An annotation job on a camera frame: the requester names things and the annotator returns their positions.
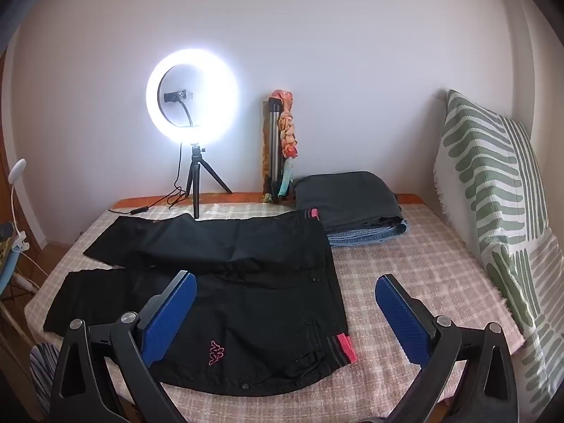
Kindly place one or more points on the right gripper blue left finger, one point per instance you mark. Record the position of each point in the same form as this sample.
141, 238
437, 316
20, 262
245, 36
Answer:
83, 390

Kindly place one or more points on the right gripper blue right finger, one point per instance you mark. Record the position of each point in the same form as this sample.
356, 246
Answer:
486, 391

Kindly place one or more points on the black track pants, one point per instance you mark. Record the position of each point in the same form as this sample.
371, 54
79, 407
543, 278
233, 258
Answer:
268, 317

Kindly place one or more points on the striped grey fabric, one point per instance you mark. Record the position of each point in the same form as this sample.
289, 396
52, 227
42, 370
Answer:
43, 362

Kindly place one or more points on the light blue chair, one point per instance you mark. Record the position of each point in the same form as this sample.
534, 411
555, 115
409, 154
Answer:
8, 256

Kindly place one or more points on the blue folded jeans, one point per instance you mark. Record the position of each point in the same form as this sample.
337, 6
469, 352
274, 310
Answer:
368, 236

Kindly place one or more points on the green striped white pillow cover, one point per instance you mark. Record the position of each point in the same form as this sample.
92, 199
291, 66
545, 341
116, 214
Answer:
490, 187

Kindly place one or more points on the black mini tripod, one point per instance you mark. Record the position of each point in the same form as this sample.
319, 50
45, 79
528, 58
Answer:
194, 178

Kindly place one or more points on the dark grey folded pants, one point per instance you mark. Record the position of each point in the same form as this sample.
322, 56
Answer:
348, 201

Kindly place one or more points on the black phone holder clip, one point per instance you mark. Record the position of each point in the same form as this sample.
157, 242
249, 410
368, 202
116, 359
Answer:
178, 96

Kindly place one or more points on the silver folded tripod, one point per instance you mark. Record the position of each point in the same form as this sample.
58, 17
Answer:
275, 154

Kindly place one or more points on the white ring light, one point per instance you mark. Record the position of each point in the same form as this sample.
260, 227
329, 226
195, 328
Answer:
213, 103

